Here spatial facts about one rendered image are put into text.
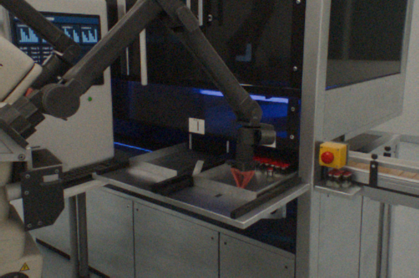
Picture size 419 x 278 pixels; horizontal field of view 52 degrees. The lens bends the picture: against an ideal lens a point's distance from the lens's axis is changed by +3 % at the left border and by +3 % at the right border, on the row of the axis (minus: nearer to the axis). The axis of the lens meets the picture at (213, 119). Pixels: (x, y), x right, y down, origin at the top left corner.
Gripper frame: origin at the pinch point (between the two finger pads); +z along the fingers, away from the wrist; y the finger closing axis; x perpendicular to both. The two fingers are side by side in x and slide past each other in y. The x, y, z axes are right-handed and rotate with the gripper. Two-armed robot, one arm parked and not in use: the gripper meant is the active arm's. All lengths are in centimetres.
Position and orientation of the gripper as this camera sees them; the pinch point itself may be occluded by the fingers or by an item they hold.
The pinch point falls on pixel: (240, 189)
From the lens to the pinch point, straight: 137.1
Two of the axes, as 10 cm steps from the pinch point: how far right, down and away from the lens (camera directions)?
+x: -7.8, -1.1, 6.1
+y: 6.1, 0.1, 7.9
